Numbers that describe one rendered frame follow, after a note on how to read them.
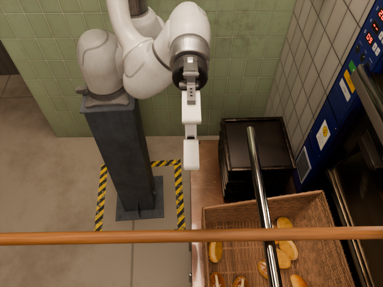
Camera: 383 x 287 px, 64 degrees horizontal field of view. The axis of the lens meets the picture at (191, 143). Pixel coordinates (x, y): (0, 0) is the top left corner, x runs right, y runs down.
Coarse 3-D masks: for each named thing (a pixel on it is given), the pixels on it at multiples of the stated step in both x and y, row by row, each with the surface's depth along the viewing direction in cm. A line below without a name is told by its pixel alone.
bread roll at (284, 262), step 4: (276, 248) 126; (280, 252) 124; (280, 256) 124; (284, 256) 123; (280, 260) 123; (284, 260) 123; (288, 260) 123; (280, 264) 122; (284, 264) 122; (288, 264) 122; (284, 268) 122
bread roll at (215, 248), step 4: (212, 244) 126; (216, 244) 126; (220, 244) 128; (208, 248) 127; (212, 248) 125; (216, 248) 125; (220, 248) 127; (212, 252) 124; (216, 252) 124; (220, 252) 126; (208, 256) 126; (212, 256) 124; (216, 256) 124; (220, 256) 126; (212, 260) 124; (216, 260) 124
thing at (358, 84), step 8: (352, 80) 75; (360, 80) 73; (376, 80) 74; (360, 88) 72; (360, 96) 72; (368, 96) 69; (368, 104) 69; (368, 112) 69; (376, 112) 67; (376, 120) 66; (376, 128) 66
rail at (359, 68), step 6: (360, 66) 73; (366, 66) 73; (360, 72) 73; (366, 72) 71; (360, 78) 73; (366, 78) 70; (372, 78) 70; (366, 84) 70; (372, 84) 69; (366, 90) 70; (372, 90) 68; (378, 90) 68; (372, 96) 68; (378, 96) 67; (378, 102) 66; (378, 108) 66
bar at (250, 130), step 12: (252, 132) 94; (252, 144) 92; (252, 156) 89; (252, 168) 87; (264, 192) 82; (264, 204) 80; (264, 216) 78; (264, 252) 74; (276, 252) 73; (276, 264) 71; (276, 276) 69
